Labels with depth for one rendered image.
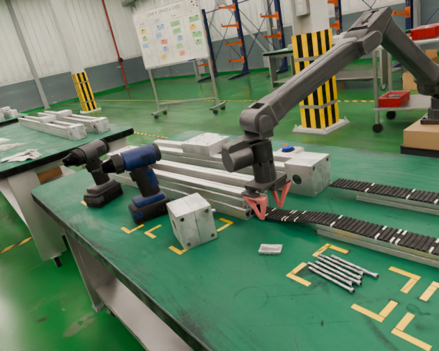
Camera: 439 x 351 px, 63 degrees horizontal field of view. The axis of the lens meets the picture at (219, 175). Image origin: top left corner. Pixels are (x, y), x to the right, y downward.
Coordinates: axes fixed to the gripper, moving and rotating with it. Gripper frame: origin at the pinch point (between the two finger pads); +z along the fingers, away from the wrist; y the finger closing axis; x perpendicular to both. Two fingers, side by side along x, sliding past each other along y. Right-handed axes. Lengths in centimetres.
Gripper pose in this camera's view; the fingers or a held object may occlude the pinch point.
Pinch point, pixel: (270, 209)
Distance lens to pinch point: 97.7
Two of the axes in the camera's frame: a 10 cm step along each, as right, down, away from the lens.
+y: -7.1, 3.8, -6.0
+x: 6.8, 1.3, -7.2
